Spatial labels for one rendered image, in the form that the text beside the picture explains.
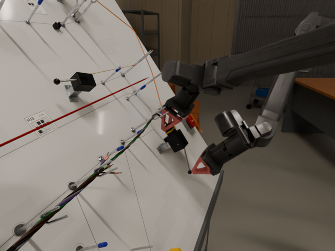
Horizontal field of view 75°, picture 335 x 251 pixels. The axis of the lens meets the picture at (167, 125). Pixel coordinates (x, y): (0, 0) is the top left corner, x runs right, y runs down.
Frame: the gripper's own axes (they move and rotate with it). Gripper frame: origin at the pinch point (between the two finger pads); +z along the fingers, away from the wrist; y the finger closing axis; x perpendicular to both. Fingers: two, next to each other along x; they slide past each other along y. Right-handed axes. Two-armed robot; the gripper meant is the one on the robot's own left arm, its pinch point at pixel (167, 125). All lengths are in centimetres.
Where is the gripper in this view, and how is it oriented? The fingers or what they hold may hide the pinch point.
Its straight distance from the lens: 70.0
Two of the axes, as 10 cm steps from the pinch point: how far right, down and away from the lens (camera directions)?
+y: -4.0, 3.2, -8.6
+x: 7.9, 6.0, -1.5
